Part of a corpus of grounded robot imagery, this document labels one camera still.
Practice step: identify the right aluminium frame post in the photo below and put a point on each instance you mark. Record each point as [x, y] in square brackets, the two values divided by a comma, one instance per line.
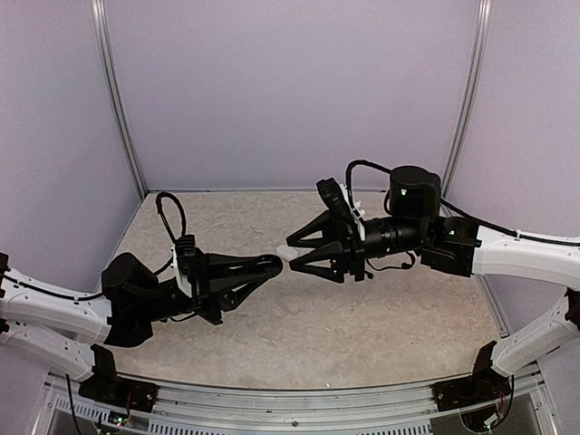
[469, 95]

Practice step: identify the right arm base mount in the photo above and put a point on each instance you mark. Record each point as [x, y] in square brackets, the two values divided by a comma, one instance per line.
[467, 391]

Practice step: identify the black round disc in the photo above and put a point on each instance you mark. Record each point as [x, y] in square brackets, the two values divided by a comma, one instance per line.
[269, 265]

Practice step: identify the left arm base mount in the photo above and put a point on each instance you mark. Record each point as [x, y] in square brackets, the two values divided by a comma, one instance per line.
[131, 395]

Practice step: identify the front aluminium rail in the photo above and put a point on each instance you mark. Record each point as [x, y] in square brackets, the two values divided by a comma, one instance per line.
[187, 408]

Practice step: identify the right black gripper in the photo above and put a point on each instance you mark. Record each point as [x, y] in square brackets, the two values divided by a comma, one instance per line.
[342, 243]

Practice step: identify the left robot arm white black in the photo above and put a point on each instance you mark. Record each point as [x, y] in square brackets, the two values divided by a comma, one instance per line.
[68, 328]

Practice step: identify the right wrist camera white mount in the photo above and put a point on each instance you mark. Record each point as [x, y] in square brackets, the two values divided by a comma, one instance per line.
[335, 197]

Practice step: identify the aluminium frame post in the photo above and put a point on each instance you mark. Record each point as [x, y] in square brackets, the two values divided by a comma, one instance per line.
[469, 95]
[103, 37]

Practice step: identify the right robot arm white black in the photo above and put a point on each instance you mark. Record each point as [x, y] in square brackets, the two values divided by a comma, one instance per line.
[462, 245]

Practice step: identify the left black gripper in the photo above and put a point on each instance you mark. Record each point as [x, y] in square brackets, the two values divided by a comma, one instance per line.
[212, 281]

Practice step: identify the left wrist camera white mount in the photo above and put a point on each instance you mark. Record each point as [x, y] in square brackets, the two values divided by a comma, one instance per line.
[181, 258]

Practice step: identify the left aluminium frame post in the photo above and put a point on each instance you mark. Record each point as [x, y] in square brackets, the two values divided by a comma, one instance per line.
[103, 37]

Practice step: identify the white earbud charging case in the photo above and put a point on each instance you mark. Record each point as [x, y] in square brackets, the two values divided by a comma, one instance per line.
[287, 253]

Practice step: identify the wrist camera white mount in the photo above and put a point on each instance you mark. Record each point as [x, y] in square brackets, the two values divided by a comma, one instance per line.
[335, 197]
[181, 258]

